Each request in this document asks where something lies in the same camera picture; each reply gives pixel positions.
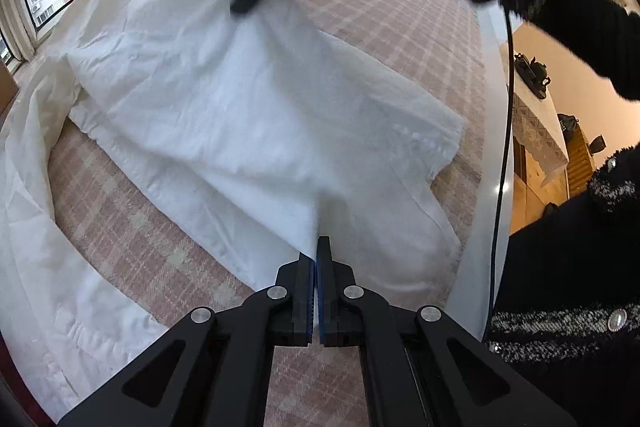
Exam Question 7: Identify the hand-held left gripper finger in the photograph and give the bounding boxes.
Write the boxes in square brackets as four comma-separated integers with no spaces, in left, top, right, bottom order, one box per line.
[57,252,317,427]
[316,236,578,427]

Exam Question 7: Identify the white cotton shirt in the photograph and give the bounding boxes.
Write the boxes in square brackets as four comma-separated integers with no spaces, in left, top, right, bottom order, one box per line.
[0,0,468,423]

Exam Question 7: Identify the person's right forearm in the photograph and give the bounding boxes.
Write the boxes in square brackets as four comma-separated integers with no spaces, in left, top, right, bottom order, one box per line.
[450,0,640,102]

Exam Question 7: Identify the pink checked tablecloth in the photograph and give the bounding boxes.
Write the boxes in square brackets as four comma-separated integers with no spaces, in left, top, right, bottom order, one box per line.
[45,0,488,427]

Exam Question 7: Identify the dark teapot ornament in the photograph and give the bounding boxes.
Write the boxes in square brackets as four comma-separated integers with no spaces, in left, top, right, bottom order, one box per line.
[515,53,552,100]

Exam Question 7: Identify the lace-covered side table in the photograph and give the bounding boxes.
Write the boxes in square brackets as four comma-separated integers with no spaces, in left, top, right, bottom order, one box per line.
[500,42,571,188]

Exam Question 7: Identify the plywood panel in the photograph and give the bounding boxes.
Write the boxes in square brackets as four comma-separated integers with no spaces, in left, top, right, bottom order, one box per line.
[0,62,21,118]

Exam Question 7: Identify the wooden slatted cabinet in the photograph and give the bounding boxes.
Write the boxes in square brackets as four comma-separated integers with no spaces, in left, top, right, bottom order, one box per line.
[565,127,603,200]

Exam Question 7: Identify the black cable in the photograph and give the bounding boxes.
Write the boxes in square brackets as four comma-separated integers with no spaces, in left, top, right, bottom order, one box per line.
[482,2,516,343]

